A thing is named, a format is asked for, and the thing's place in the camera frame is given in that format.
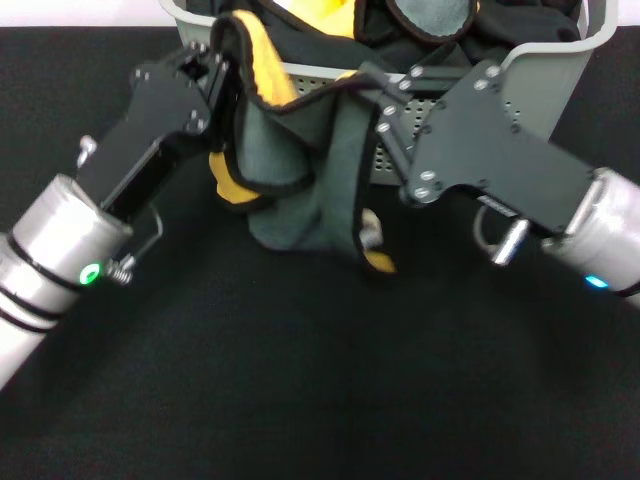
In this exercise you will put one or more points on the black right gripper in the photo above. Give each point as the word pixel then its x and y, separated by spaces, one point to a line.
pixel 480 140

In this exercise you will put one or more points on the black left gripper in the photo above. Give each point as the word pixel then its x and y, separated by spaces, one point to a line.
pixel 160 110

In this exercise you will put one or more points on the yellow grey black-edged towel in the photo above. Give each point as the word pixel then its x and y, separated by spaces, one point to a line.
pixel 280 150

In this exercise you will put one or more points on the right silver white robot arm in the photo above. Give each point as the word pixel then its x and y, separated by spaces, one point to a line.
pixel 610 225

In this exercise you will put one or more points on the grey towel with black edge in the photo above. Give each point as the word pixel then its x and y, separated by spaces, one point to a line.
pixel 430 17

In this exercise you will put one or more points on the folded yellow towel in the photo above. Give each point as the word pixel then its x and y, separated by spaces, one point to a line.
pixel 325 20

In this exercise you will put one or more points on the grey perforated plastic storage box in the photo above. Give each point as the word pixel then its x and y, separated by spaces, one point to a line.
pixel 540 100

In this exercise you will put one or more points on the black tablecloth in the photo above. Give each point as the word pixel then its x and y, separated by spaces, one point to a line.
pixel 300 390

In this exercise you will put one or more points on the crumpled black cloth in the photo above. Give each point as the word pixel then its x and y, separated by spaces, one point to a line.
pixel 425 55

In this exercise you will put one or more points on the silver round connector plug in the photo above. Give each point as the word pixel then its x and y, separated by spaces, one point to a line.
pixel 86 150
pixel 510 242

